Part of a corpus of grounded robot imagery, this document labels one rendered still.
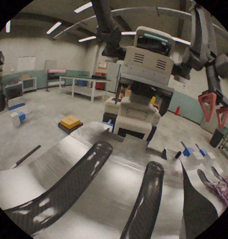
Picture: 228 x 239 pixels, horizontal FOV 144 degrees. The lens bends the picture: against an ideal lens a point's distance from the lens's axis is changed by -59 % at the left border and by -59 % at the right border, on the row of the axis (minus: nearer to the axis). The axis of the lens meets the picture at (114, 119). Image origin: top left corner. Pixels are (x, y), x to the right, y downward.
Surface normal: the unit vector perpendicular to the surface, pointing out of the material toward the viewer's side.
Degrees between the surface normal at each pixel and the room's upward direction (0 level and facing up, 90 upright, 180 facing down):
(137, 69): 90
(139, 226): 1
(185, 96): 90
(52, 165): 3
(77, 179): 5
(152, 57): 98
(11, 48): 90
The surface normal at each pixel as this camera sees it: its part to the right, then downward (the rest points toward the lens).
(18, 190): 0.34, -0.94
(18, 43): 0.85, 0.37
